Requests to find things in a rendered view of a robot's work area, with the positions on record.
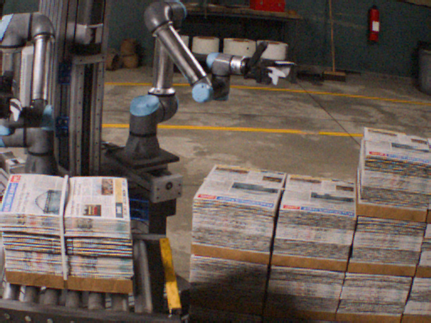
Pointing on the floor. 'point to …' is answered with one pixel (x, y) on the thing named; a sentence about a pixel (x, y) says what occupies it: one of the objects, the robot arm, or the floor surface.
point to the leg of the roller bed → (157, 291)
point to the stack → (385, 236)
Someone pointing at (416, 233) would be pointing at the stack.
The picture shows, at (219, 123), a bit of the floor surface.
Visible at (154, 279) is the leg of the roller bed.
